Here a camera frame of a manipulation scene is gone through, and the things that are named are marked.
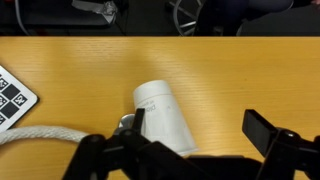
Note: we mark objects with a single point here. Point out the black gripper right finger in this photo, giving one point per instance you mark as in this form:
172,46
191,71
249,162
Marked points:
286,153

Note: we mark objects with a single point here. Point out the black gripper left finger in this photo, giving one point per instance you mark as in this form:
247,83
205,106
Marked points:
110,156

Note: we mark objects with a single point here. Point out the white paper cup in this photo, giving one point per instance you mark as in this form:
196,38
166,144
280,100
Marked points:
163,110

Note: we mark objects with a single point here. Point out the silver metal tool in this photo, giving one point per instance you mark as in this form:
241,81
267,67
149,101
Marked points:
126,120

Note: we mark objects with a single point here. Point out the checkered calibration board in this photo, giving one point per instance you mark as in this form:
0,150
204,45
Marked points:
13,100

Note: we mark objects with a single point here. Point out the chrome chair base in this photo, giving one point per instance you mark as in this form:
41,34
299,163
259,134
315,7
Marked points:
186,25

